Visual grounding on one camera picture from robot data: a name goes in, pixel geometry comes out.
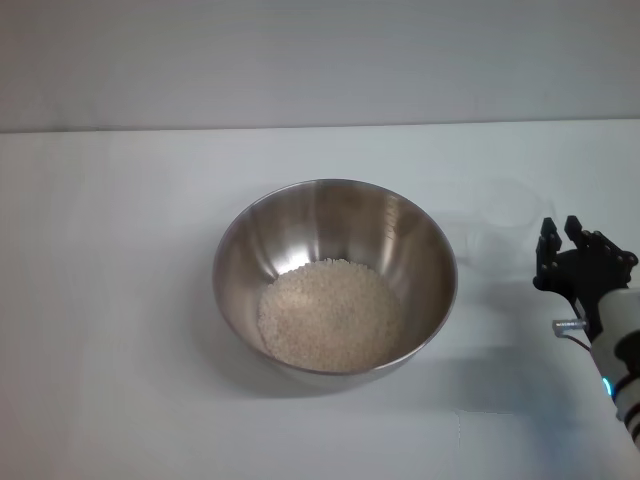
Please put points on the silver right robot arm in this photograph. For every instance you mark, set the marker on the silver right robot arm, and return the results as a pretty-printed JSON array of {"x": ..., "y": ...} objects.
[{"x": 617, "y": 310}]

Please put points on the clear plastic measuring cup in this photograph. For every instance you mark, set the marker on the clear plastic measuring cup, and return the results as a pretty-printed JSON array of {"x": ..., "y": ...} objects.
[{"x": 505, "y": 205}]

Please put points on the white rice grains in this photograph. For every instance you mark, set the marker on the white rice grains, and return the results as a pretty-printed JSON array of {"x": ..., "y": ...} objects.
[{"x": 330, "y": 315}]

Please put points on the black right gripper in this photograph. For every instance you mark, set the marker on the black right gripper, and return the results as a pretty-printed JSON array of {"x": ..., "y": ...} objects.
[{"x": 595, "y": 280}]

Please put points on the stainless steel mixing bowl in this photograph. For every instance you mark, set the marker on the stainless steel mixing bowl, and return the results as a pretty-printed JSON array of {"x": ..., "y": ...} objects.
[{"x": 330, "y": 225}]

